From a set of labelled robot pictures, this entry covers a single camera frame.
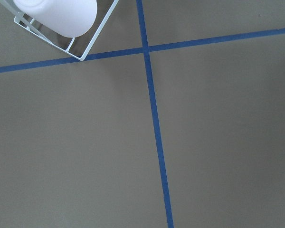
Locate white wire cup rack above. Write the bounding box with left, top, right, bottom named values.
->
left=14, top=0, right=118, bottom=61

